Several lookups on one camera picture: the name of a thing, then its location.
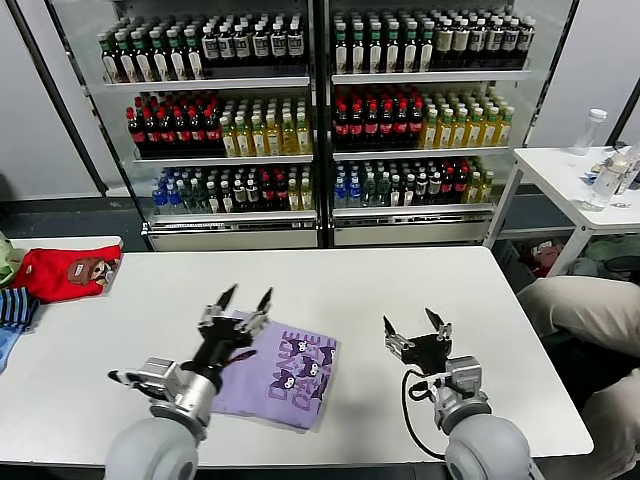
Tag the purple t-shirt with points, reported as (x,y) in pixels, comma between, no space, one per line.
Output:
(295,370)

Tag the dark bottle white label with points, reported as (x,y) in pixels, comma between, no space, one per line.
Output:
(226,48)
(278,45)
(210,48)
(261,46)
(243,47)
(296,44)

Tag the small red cap cola bottle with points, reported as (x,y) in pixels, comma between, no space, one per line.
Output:
(282,192)
(268,192)
(461,184)
(448,185)

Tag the yellow juice bottle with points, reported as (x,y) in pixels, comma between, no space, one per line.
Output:
(259,139)
(244,139)
(288,139)
(229,139)
(506,129)
(430,132)
(303,139)
(491,130)
(273,139)
(445,132)
(475,131)
(460,132)

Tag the white side table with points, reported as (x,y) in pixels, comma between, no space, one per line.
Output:
(560,169)

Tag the tall clear bottle white cap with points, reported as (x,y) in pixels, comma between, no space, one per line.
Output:
(589,134)

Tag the white plastic gadget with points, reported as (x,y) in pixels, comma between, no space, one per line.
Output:
(622,161)

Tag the drinks display cabinet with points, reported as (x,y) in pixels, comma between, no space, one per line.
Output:
(410,232)
(230,238)

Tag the long black slanted pole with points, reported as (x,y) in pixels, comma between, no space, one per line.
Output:
(61,102)

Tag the clear green tinted bottle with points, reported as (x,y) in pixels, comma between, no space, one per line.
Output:
(200,195)
(368,189)
(382,189)
(188,195)

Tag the green clothes pile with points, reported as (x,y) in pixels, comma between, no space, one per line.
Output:
(615,249)

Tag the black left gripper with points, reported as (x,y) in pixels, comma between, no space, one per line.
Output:
(220,342)

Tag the green cap dark tea bottle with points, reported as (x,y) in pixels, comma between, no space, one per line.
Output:
(410,52)
(358,52)
(426,52)
(127,62)
(376,52)
(195,59)
(393,52)
(145,62)
(341,52)
(178,60)
(161,62)
(111,62)

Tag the beige trousers leg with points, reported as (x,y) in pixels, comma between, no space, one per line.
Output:
(590,305)
(620,427)

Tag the clear plastic water bottle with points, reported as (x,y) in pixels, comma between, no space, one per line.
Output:
(600,189)

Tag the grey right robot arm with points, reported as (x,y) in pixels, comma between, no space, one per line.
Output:
(490,447)

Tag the red shirt with bear print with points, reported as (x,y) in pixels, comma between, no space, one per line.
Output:
(50,274)

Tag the small yellow drink bottle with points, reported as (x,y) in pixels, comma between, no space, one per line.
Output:
(474,187)
(294,195)
(306,195)
(487,185)

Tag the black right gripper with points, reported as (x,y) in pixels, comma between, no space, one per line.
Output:
(427,354)

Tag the small dark drink bottle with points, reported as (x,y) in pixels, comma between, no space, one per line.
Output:
(395,190)
(434,187)
(422,188)
(214,197)
(409,189)
(240,195)
(227,197)
(253,194)

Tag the light blue garment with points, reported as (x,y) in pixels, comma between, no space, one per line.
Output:
(6,350)

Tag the short black slanted pole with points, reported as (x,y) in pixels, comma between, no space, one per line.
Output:
(627,117)

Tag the blue water bottle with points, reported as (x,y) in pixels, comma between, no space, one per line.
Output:
(174,197)
(341,192)
(355,192)
(159,197)

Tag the light green garment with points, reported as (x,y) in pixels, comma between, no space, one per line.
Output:
(6,264)

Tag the small blue object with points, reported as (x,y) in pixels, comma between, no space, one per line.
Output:
(592,175)

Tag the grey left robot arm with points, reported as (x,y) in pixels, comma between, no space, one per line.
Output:
(150,450)

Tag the black storage crate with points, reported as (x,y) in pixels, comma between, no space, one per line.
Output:
(515,271)

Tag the blue black striped garment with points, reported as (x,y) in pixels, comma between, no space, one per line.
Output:
(15,307)

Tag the white cabinet shelf board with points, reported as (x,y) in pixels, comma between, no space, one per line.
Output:
(210,82)
(425,152)
(415,209)
(225,158)
(230,217)
(430,76)

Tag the red clothes pile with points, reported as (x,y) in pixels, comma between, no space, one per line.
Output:
(547,259)

